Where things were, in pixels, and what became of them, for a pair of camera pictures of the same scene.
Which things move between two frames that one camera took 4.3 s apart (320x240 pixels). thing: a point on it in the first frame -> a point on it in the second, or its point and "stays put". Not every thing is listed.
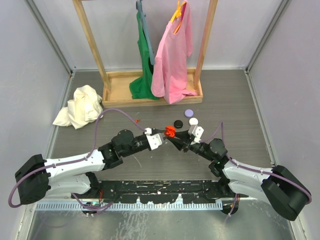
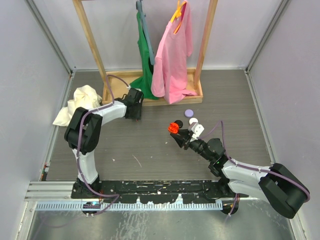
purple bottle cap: [188, 113] stays put
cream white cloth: [85, 107] stays put
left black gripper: [155, 131] -> [137, 115]
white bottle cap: [193, 121] stays put
